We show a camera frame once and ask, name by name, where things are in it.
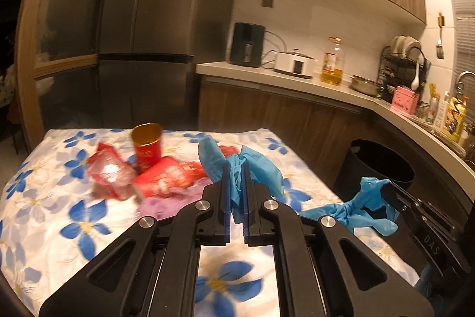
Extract cooking oil bottle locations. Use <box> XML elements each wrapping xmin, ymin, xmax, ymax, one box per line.
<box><xmin>320</xmin><ymin>36</ymin><xmax>345</xmax><ymax>86</ymax></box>

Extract upright red paper cup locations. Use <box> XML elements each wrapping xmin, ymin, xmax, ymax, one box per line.
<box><xmin>130</xmin><ymin>122</ymin><xmax>163</xmax><ymax>173</ymax></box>

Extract brown wall socket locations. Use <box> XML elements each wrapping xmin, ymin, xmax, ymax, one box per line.
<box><xmin>261</xmin><ymin>0</ymin><xmax>274</xmax><ymax>8</ymax></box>

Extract yellow detergent bottle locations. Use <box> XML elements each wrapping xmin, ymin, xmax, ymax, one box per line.
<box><xmin>441</xmin><ymin>97</ymin><xmax>467</xmax><ymax>143</ymax></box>

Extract hanging steel spatula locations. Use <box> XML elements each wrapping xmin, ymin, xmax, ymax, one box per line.
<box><xmin>436</xmin><ymin>12</ymin><xmax>445</xmax><ymax>59</ymax></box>

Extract black trash bin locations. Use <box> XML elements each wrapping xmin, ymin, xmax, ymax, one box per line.
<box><xmin>332</xmin><ymin>139</ymin><xmax>415</xmax><ymax>201</ymax></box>

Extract black air fryer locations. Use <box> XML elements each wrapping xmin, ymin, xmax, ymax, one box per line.
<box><xmin>229</xmin><ymin>23</ymin><xmax>266</xmax><ymax>67</ymax></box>

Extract red translucent plastic bag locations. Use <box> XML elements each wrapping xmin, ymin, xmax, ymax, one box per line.
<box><xmin>86</xmin><ymin>142</ymin><xmax>137</xmax><ymax>201</ymax></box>

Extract floral blue white tablecloth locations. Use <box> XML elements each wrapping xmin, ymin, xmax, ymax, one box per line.
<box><xmin>0</xmin><ymin>127</ymin><xmax>422</xmax><ymax>317</ymax></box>

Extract lying red paper cup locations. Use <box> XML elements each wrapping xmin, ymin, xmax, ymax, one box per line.
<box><xmin>133</xmin><ymin>156</ymin><xmax>207</xmax><ymax>199</ymax></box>

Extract white rice cooker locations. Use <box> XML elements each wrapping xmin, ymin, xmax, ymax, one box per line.
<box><xmin>273</xmin><ymin>51</ymin><xmax>316</xmax><ymax>79</ymax></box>

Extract white kitchen countertop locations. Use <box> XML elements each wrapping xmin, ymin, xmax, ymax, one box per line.
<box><xmin>196</xmin><ymin>61</ymin><xmax>474</xmax><ymax>200</ymax></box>

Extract dark grey refrigerator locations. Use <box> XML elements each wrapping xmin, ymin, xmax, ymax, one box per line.
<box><xmin>98</xmin><ymin>0</ymin><xmax>233</xmax><ymax>130</ymax></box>

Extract black dish rack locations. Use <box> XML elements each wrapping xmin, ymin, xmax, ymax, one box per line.
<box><xmin>377</xmin><ymin>44</ymin><xmax>432</xmax><ymax>102</ymax></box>

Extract wooden lower cabinets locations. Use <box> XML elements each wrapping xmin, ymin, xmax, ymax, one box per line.
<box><xmin>198</xmin><ymin>75</ymin><xmax>474</xmax><ymax>226</ymax></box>

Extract lilac plastic bag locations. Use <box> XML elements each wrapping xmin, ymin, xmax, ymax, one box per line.
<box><xmin>138</xmin><ymin>187</ymin><xmax>204</xmax><ymax>220</ymax></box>

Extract white spray bottle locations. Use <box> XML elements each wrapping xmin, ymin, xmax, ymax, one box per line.
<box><xmin>433</xmin><ymin>91</ymin><xmax>451</xmax><ymax>130</ymax></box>

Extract steel bowl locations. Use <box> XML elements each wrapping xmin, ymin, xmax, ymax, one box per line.
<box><xmin>350</xmin><ymin>75</ymin><xmax>381</xmax><ymax>97</ymax></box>

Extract pink utensil holder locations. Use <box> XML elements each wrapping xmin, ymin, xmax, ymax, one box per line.
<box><xmin>390</xmin><ymin>86</ymin><xmax>419</xmax><ymax>117</ymax></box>

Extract wooden framed glass door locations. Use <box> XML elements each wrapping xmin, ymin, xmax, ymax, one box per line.
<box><xmin>15</xmin><ymin>0</ymin><xmax>104</xmax><ymax>150</ymax></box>

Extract crumpled red plastic wrapper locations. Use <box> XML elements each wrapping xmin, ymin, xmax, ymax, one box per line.
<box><xmin>219</xmin><ymin>145</ymin><xmax>240</xmax><ymax>158</ymax></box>

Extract blue rubber glove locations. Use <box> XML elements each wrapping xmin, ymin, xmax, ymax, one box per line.
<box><xmin>300</xmin><ymin>177</ymin><xmax>399</xmax><ymax>236</ymax></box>
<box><xmin>198</xmin><ymin>135</ymin><xmax>284</xmax><ymax>225</ymax></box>

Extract chrome sink faucet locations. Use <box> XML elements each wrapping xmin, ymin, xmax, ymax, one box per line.
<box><xmin>455</xmin><ymin>71</ymin><xmax>475</xmax><ymax>102</ymax></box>

